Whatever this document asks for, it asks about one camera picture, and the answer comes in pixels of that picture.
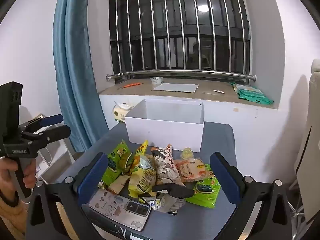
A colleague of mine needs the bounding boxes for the orange flying cake snack pack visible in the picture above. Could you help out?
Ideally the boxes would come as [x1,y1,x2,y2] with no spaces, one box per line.
[175,158,207,183]

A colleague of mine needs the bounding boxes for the yellow jelly cup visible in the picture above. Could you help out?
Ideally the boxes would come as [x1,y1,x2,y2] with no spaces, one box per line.
[180,147,194,160]

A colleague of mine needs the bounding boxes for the yellow green-pea snack bag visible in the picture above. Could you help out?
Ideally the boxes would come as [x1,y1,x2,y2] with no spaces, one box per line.
[128,140,156,198]

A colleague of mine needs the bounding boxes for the white cartoon snack bag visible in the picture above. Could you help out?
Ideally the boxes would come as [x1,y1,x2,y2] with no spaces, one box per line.
[151,144,184,186]

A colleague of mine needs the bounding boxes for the grey silver snack packet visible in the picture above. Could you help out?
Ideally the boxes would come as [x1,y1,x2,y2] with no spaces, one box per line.
[140,183,195,215]

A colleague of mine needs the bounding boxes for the person's left hand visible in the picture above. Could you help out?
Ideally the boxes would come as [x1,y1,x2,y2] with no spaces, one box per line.
[1,158,36,207]

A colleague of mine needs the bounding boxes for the green seaweed snack bag right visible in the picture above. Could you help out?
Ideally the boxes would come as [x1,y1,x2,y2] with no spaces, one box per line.
[185,164,221,209]

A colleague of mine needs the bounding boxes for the green seaweed snack bag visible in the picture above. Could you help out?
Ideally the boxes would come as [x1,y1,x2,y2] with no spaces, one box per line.
[185,164,221,209]
[102,140,134,187]

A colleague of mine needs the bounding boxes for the beige small snack packet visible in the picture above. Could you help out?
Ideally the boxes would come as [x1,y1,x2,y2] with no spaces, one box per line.
[98,175,130,194]

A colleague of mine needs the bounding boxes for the blue curtain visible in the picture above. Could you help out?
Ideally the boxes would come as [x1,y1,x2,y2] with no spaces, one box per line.
[53,0,108,152]

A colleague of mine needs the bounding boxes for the green seaweed snack bag left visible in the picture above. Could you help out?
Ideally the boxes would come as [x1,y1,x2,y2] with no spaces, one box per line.
[102,140,134,187]

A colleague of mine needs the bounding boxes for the white office chair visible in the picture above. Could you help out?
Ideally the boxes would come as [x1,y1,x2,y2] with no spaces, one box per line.
[291,59,319,239]

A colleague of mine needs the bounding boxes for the beige fleece left sleeve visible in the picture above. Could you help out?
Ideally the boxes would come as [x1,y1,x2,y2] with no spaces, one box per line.
[1,198,27,239]

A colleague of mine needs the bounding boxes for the tissue box pack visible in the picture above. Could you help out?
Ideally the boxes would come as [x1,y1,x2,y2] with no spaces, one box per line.
[113,102,134,122]

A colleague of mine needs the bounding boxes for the white cardboard box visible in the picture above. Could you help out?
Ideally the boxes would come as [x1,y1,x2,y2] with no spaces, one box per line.
[125,99,204,152]

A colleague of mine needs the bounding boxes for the green tissue packs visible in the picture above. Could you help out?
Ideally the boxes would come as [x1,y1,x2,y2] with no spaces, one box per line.
[230,82,274,105]

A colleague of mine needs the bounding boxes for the small pen on sill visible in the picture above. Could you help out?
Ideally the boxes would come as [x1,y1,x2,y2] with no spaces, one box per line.
[204,89,225,95]

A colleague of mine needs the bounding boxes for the white foam board sheet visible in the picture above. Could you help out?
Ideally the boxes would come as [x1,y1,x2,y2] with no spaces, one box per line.
[153,83,199,93]

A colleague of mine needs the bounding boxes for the orange handled tool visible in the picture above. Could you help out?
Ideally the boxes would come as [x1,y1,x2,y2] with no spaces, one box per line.
[119,82,143,89]

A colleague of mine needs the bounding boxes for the steel window guard rail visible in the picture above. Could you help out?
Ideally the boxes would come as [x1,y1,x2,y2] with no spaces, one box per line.
[106,0,257,82]

